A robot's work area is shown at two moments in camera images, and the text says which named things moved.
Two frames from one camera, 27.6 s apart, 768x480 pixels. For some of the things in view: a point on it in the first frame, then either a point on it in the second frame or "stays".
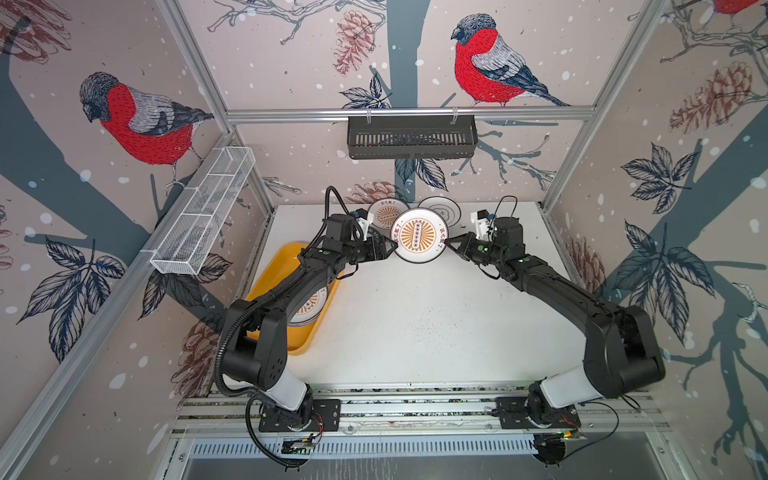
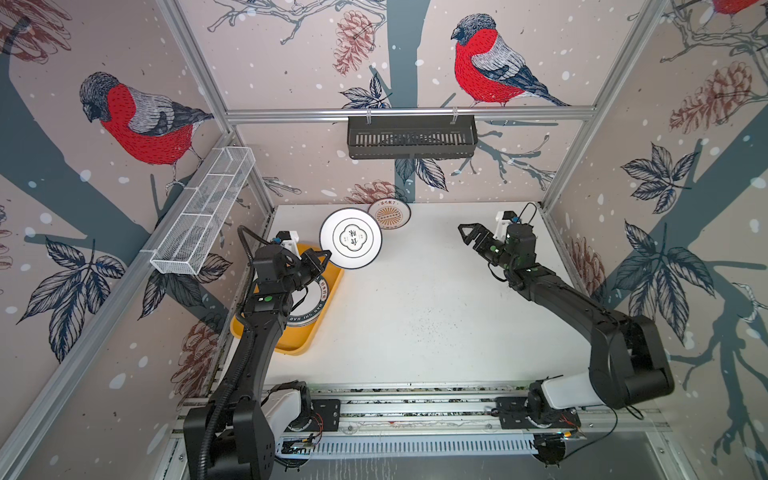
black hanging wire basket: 405,139 stays
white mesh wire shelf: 183,246 stays
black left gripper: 381,253 → 314,267
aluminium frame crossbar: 412,114 stays
